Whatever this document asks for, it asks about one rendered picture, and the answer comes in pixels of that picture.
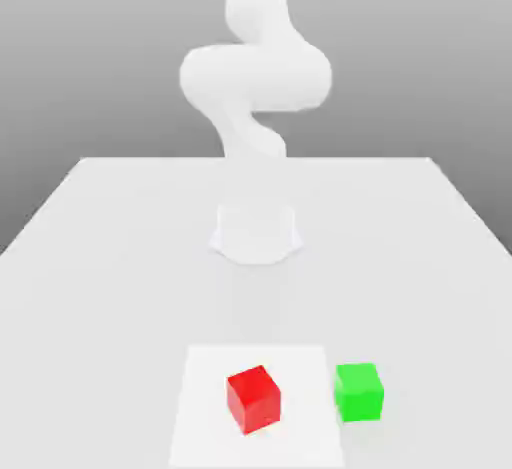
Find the small red cube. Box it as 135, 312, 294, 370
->
225, 364, 282, 437

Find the small green cube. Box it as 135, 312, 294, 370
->
333, 361, 386, 424

